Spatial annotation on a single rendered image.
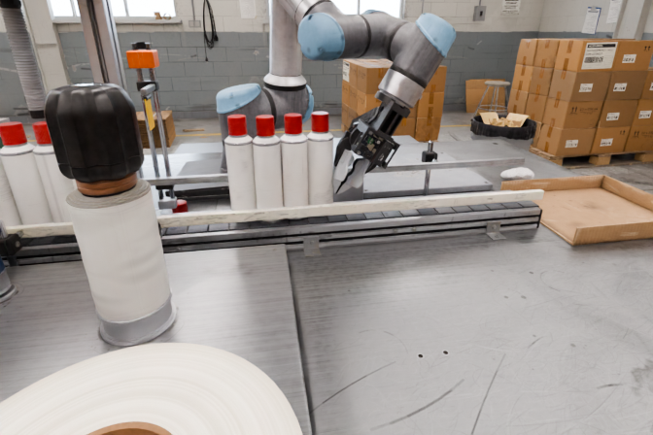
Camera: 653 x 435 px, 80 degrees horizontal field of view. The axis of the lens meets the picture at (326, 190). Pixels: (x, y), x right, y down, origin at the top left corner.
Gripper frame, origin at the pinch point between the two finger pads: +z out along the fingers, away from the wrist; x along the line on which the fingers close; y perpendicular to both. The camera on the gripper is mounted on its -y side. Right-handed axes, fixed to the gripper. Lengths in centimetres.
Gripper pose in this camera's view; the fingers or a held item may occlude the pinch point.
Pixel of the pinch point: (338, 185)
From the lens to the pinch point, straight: 79.3
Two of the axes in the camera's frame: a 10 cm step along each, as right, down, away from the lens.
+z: -4.9, 8.3, 2.5
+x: 8.5, 4.1, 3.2
